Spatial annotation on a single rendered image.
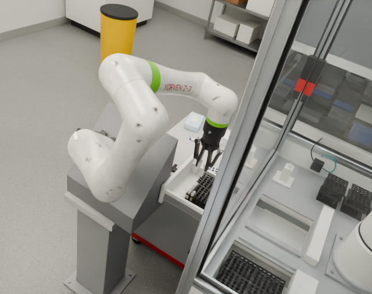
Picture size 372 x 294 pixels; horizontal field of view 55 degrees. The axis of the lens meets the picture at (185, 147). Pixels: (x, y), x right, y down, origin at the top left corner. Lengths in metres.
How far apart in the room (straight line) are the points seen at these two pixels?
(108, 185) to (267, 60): 0.76
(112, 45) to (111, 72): 3.11
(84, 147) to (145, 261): 1.25
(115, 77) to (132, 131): 0.16
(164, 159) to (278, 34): 0.93
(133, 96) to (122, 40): 3.15
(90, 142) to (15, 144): 1.90
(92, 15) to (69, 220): 3.09
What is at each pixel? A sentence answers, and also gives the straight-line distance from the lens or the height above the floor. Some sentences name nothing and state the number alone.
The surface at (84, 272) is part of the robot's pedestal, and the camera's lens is 2.16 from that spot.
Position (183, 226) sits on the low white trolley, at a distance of 2.05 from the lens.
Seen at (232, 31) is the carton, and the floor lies 0.23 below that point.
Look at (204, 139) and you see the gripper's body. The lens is 1.43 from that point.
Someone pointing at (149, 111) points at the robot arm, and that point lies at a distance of 0.95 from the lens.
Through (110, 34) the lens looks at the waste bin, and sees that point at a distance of 4.09.
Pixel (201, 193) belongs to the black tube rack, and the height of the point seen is 0.90.
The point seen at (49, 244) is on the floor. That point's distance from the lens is 2.48.
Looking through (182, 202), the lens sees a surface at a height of 0.88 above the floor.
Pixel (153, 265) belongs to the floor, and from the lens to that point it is 2.41.
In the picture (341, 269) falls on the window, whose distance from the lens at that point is 0.89.
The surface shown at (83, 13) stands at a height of 0.25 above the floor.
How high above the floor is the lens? 2.01
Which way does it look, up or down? 38 degrees down
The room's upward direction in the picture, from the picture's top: 14 degrees clockwise
